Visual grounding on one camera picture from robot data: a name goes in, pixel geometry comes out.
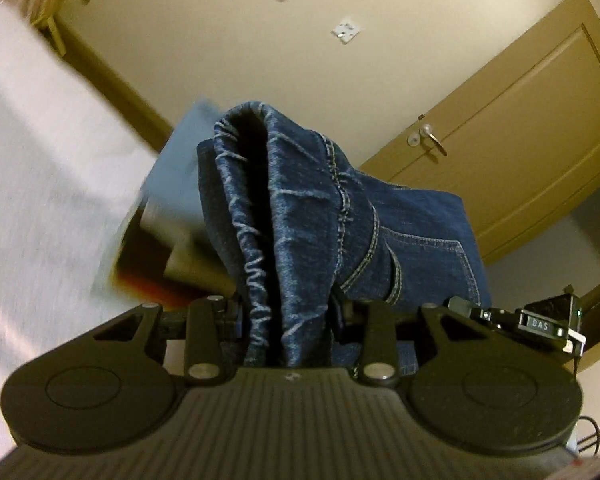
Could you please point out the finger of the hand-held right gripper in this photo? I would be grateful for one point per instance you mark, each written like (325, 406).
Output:
(485, 314)

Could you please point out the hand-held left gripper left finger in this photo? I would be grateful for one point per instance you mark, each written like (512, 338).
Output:
(206, 325)

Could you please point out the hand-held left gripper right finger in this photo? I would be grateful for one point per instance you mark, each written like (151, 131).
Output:
(380, 330)

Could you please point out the blue denim jeans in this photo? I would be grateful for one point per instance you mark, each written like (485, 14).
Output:
(305, 210)

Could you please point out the stack of folded clothes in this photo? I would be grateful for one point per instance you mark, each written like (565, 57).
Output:
(180, 160)

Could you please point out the olive wooden door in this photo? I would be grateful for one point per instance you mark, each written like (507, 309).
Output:
(530, 135)

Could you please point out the white door lock knob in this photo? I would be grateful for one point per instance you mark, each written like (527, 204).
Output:
(413, 139)

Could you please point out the bed with pink cover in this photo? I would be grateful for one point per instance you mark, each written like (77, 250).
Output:
(40, 160)

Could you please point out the olive wooden trim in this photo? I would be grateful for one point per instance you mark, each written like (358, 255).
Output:
(105, 80)

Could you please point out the white wall socket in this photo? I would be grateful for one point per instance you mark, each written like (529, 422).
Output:
(346, 30)

